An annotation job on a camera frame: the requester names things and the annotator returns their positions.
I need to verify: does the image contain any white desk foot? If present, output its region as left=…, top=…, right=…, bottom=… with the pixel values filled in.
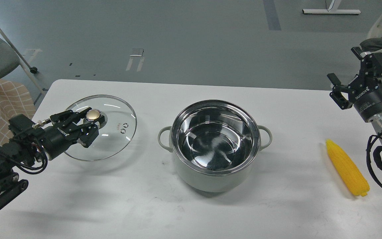
left=302, top=0, right=361, bottom=15

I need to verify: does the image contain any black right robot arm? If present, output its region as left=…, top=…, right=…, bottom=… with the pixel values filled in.
left=327, top=47, right=382, bottom=188

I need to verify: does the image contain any pale green steel pot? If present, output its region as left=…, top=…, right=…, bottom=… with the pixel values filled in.
left=158, top=99, right=273, bottom=193

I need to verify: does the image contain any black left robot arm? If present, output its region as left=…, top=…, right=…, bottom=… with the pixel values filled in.
left=0, top=107, right=107, bottom=210

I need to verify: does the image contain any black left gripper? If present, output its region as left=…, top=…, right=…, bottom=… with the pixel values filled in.
left=41, top=107, right=99, bottom=160

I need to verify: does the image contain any glass pot lid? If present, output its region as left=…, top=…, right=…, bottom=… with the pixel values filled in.
left=65, top=94, right=137, bottom=161

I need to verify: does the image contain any yellow corn cob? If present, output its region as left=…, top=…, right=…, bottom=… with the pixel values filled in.
left=326, top=139, right=370, bottom=197

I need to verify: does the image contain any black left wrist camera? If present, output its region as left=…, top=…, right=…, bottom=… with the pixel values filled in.
left=9, top=115, right=35, bottom=135

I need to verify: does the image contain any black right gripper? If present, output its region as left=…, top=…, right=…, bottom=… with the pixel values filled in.
left=327, top=47, right=382, bottom=122

